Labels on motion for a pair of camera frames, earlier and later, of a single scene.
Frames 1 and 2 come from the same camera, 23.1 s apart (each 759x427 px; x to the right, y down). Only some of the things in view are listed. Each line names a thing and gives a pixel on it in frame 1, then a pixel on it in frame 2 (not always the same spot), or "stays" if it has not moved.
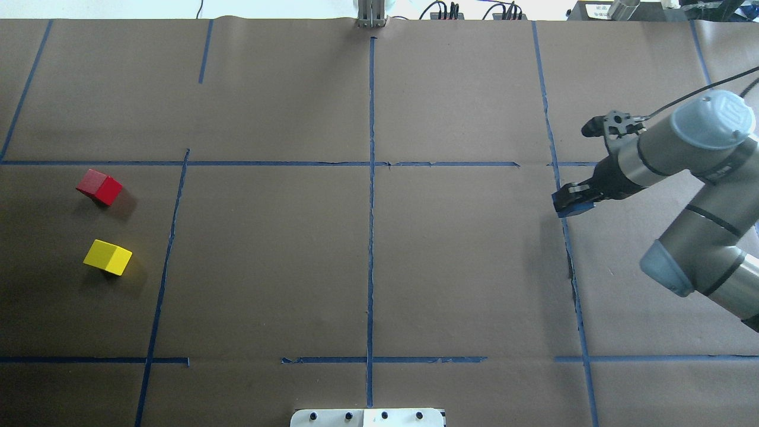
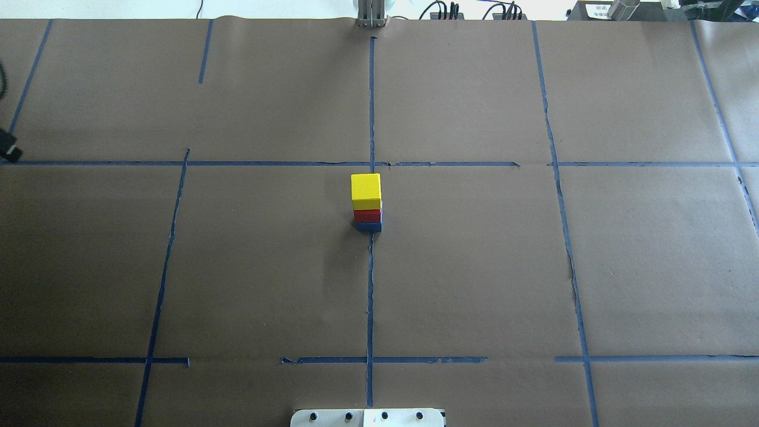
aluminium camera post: (371, 13) stays
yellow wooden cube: (107, 256) → (366, 191)
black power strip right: (509, 16) stays
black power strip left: (446, 16) stays
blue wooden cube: (573, 209) → (369, 227)
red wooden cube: (100, 185) → (367, 216)
